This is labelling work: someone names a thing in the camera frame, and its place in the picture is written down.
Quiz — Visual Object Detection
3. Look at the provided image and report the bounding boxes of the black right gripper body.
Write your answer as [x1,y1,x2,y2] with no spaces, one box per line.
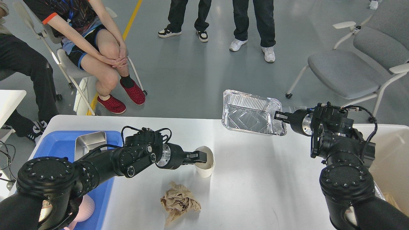
[289,109,314,137]

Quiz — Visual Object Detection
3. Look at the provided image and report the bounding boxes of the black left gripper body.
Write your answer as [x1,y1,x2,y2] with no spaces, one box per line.
[155,143,193,169]

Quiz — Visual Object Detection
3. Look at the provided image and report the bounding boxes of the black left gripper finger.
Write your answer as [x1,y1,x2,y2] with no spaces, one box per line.
[184,150,207,165]

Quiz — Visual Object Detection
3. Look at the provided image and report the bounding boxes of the white paper cup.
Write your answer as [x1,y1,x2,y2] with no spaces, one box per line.
[194,146,215,178]

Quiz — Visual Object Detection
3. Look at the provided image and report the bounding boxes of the aluminium foil tray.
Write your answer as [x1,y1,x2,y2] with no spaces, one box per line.
[221,90,287,136]

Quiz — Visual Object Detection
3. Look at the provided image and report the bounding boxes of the brown paper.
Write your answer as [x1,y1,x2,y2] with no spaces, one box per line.
[160,181,201,226]
[383,192,400,210]

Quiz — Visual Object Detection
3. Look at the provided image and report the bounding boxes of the stainless steel rectangular container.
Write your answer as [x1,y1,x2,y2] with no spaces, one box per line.
[74,131,107,161]

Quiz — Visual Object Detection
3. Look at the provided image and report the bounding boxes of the pink ribbed mug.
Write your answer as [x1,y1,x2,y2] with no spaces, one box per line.
[64,195,95,230]

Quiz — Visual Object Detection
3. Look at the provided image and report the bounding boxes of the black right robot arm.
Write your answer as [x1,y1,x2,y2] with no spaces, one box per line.
[274,102,409,230]

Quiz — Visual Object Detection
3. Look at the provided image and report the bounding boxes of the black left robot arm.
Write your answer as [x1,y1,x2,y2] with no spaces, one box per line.
[1,127,207,230]

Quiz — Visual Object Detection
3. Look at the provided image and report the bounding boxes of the grey office chair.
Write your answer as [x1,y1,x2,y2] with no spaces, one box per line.
[285,0,409,116]

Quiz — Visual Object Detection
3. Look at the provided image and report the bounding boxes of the white plastic bin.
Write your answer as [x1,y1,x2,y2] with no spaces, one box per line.
[358,124,409,230]

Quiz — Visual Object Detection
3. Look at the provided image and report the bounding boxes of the brown paper inside bin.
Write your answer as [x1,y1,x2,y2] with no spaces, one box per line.
[383,192,400,210]

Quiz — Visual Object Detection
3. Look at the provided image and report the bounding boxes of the blue plastic tray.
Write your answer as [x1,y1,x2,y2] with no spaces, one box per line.
[34,131,114,230]

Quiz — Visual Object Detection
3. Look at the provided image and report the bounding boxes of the seated person black shirt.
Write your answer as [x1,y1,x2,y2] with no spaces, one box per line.
[23,0,146,114]

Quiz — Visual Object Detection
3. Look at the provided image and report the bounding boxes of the standing person black white sneakers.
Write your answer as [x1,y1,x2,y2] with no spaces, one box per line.
[158,0,212,43]

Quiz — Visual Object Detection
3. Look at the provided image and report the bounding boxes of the white side table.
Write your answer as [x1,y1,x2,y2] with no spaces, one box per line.
[0,90,27,127]

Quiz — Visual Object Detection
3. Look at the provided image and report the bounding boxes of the person in black trousers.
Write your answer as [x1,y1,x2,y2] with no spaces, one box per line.
[0,1,59,143]

